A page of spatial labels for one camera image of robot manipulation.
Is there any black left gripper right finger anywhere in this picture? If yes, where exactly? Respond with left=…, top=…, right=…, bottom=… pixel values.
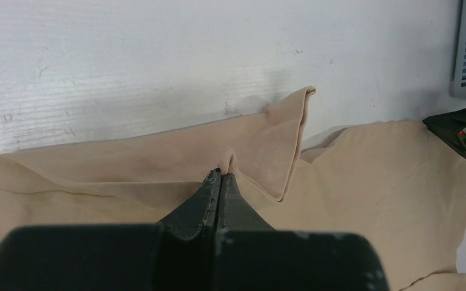
left=217, top=173, right=274, bottom=231

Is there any tan beige t shirt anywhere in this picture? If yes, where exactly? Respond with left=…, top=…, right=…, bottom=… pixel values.
left=0, top=87, right=466, bottom=290

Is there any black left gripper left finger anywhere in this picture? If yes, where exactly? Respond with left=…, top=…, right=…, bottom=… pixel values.
left=159, top=169, right=221, bottom=241

